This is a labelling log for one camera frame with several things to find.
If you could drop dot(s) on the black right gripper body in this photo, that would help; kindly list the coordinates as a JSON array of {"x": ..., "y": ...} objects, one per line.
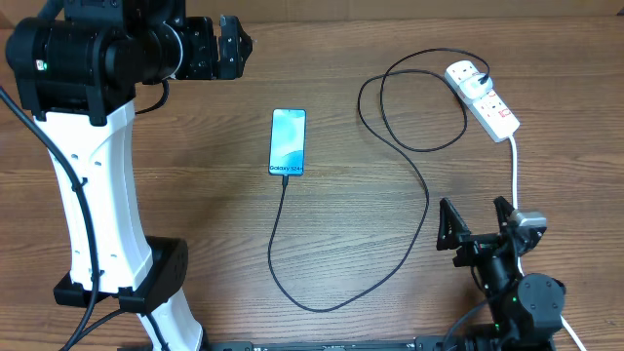
[{"x": 476, "y": 249}]

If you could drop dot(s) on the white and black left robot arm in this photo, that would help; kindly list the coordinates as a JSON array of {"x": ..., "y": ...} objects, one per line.
[{"x": 77, "y": 65}]

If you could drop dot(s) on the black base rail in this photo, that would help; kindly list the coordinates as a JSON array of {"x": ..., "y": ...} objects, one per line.
[{"x": 421, "y": 343}]

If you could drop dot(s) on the white power strip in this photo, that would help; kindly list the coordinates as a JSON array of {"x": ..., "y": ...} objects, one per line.
[{"x": 493, "y": 114}]

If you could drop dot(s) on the white charger plug adapter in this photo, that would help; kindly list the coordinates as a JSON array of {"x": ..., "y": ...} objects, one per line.
[{"x": 476, "y": 86}]

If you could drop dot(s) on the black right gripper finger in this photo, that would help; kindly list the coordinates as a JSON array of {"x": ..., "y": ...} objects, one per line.
[
  {"x": 452, "y": 227},
  {"x": 503, "y": 211}
]

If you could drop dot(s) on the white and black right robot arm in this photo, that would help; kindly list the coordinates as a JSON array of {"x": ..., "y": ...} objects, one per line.
[{"x": 520, "y": 312}]

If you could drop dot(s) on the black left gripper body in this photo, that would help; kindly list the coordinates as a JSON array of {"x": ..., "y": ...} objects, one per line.
[{"x": 201, "y": 60}]

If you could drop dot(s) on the Samsung Galaxy smartphone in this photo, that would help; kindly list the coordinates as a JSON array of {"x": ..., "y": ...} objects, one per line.
[{"x": 287, "y": 143}]

